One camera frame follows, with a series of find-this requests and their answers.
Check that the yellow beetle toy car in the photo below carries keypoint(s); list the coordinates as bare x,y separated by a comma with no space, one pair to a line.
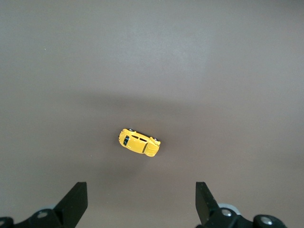
137,143

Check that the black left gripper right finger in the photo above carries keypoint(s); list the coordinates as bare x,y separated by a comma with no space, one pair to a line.
206,206

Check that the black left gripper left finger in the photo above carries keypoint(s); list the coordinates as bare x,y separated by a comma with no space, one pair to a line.
71,206

